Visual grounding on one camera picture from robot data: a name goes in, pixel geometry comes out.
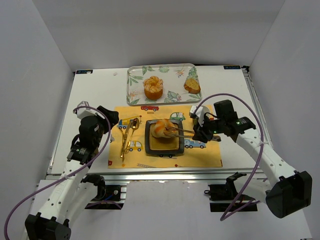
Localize yellow vehicle print placemat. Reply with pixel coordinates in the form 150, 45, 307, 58
108, 105, 223, 169

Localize gold spoon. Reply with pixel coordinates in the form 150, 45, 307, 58
124, 117, 140, 154

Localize floral white serving tray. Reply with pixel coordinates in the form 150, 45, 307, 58
126, 63, 202, 106

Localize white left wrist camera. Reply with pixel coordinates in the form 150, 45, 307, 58
72, 100, 96, 120

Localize orange sugared bundt bread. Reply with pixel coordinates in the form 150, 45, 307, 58
143, 76, 164, 101

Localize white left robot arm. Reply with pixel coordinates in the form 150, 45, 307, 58
25, 106, 119, 240

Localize sliced herb bread piece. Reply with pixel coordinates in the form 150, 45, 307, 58
183, 78, 201, 94

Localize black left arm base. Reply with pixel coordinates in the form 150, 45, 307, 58
81, 174, 124, 210

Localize gold fork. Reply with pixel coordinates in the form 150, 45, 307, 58
120, 133, 126, 162

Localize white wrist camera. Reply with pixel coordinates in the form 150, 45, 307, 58
72, 100, 96, 120
192, 106, 210, 127

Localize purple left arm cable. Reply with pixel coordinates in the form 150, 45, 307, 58
4, 106, 123, 240

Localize black square amber plate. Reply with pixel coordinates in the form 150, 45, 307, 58
144, 119, 185, 158

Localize gold knife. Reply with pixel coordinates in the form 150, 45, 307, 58
120, 119, 133, 161

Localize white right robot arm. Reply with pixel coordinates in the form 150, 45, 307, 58
189, 100, 313, 219

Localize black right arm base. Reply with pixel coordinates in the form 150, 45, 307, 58
204, 172, 258, 213

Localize orange twisted bread roll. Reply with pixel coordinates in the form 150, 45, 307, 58
151, 118, 177, 138

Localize blue label left corner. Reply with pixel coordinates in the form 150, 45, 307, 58
75, 69, 93, 75

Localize silver metal tongs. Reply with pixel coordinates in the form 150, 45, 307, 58
161, 127, 222, 143

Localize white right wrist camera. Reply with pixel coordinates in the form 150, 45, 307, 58
192, 106, 210, 127

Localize dark green mug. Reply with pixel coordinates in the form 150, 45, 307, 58
189, 105, 198, 119

